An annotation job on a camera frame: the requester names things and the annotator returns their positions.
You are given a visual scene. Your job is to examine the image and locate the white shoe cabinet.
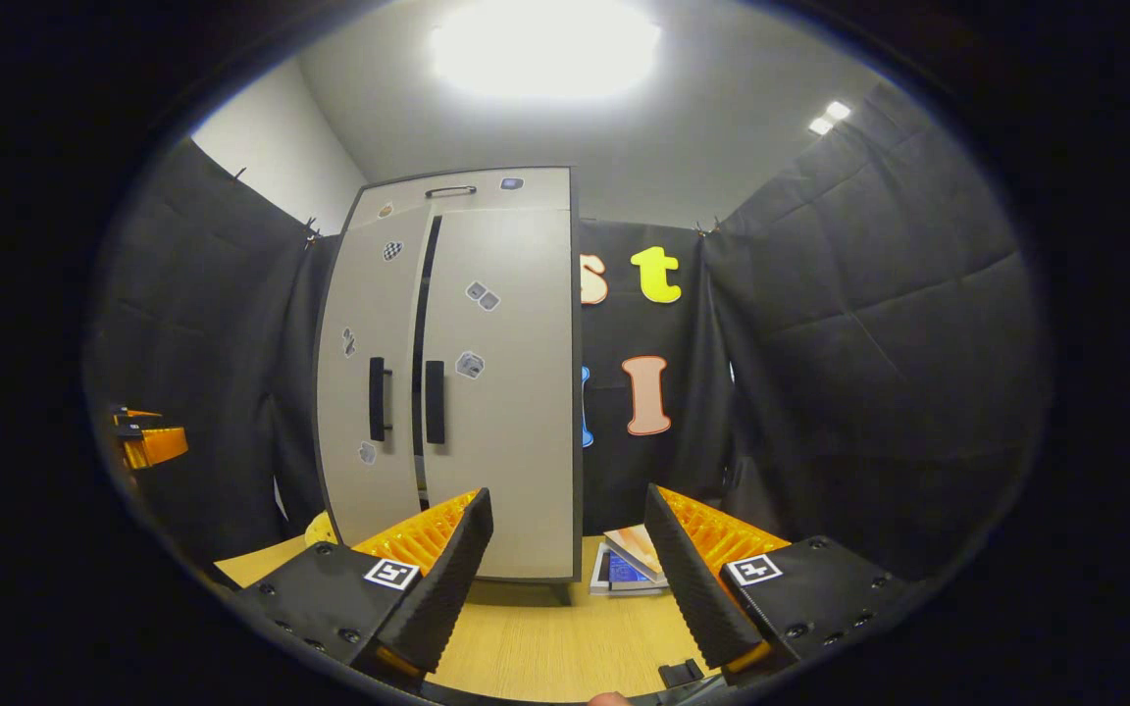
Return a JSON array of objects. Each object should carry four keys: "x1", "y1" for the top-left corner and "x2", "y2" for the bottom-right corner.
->
[{"x1": 313, "y1": 165, "x2": 586, "y2": 604}]

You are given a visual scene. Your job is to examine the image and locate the black door handle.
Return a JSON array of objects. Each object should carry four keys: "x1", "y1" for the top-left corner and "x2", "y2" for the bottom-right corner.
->
[
  {"x1": 425, "y1": 360, "x2": 446, "y2": 445},
  {"x1": 369, "y1": 357, "x2": 393, "y2": 442}
]

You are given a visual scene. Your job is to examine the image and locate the beige book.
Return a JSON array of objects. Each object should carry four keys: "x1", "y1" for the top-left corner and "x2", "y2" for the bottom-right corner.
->
[{"x1": 604, "y1": 525, "x2": 669, "y2": 580}]

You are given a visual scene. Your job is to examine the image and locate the white cabinet door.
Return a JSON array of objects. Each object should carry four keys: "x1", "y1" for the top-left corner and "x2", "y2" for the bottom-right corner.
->
[
  {"x1": 421, "y1": 206, "x2": 578, "y2": 581},
  {"x1": 315, "y1": 204, "x2": 434, "y2": 548}
]

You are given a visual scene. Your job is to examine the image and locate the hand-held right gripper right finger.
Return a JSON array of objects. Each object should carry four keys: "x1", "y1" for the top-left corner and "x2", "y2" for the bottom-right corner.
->
[{"x1": 643, "y1": 483, "x2": 909, "y2": 673}]

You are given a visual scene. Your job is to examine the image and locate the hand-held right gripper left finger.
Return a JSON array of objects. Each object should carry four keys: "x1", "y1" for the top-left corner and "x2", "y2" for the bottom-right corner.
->
[{"x1": 231, "y1": 487, "x2": 494, "y2": 678}]

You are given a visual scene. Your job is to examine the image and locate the large ceiling light panel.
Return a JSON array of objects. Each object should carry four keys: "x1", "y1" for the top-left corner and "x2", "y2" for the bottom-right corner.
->
[{"x1": 428, "y1": 0, "x2": 664, "y2": 99}]

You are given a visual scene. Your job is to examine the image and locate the blue book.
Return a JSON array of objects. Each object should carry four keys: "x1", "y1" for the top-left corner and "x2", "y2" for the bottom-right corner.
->
[{"x1": 590, "y1": 542, "x2": 672, "y2": 596}]

